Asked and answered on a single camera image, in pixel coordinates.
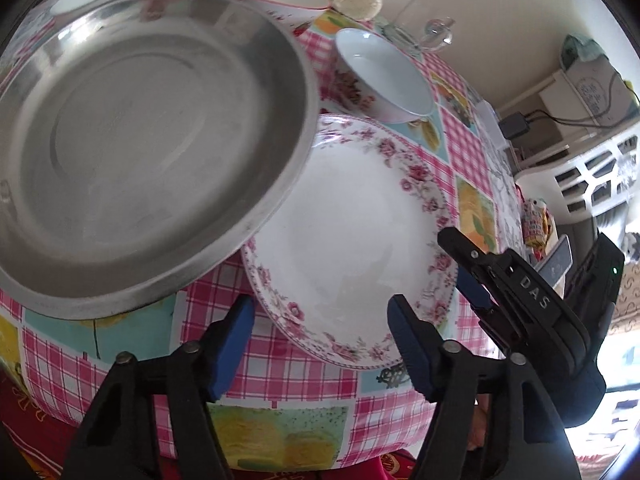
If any white plastic basket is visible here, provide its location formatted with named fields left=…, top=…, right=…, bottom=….
left=515, top=135, right=640, bottom=221

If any grey floral cloth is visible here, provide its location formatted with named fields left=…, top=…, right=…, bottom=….
left=485, top=142, right=523, bottom=248

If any clear glass mug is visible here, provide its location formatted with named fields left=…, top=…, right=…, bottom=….
left=385, top=0, right=456, bottom=53

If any grey flat panel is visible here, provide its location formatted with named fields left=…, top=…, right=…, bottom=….
left=537, top=235, right=573, bottom=286

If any black cable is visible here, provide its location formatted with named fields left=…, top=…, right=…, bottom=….
left=530, top=67, right=640, bottom=127

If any black power adapter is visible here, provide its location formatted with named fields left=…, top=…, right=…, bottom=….
left=500, top=112, right=533, bottom=140

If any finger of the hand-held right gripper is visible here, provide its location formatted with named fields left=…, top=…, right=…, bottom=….
left=437, top=226, right=521, bottom=286
left=456, top=264, right=501, bottom=321

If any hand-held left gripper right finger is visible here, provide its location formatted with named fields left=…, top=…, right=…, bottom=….
left=387, top=294, right=583, bottom=480

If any pink plaid printed tablecloth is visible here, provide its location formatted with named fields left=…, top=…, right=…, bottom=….
left=0, top=0, right=501, bottom=471

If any white printed box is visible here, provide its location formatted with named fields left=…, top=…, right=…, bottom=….
left=562, top=35, right=640, bottom=121

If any colourful snack packet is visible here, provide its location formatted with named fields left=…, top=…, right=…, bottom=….
left=520, top=197, right=553, bottom=248

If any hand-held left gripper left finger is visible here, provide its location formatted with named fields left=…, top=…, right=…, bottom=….
left=62, top=294, right=257, bottom=480

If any white floral rim plate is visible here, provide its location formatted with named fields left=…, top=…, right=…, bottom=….
left=241, top=114, right=460, bottom=371

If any stainless steel plate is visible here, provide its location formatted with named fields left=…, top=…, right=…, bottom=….
left=0, top=0, right=321, bottom=321

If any white bowl with floral outside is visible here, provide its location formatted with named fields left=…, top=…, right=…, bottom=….
left=334, top=28, right=436, bottom=124

